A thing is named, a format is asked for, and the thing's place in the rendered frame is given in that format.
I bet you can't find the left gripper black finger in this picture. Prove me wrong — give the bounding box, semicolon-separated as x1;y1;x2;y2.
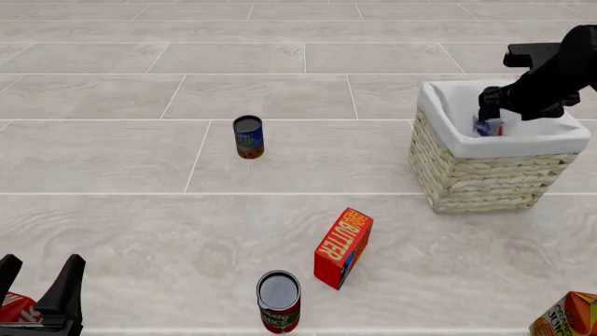
34;253;87;319
0;253;24;300

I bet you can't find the tomato sauce can red green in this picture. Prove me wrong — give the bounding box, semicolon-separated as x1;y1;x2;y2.
255;269;303;335

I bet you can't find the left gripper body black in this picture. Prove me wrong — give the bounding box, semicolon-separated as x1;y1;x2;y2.
0;313;85;336

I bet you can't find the blue soup can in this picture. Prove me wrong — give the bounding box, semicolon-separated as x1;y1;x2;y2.
232;114;266;161

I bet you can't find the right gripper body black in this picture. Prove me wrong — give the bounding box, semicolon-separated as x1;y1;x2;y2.
478;84;582;122

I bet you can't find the orange juice carton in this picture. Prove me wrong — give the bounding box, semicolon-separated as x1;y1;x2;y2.
528;290;597;336

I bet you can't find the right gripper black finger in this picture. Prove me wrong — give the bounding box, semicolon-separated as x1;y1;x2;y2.
476;104;503;125

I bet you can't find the red butter box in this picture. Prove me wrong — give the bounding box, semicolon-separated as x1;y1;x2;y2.
312;206;375;291

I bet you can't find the wicker basket with white liner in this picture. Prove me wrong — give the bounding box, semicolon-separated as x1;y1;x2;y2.
408;78;593;216

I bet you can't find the red carton with white letters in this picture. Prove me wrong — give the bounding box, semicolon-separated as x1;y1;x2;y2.
0;291;42;325

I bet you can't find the cream cheese box blue white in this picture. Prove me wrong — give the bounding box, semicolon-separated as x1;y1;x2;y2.
471;114;508;138

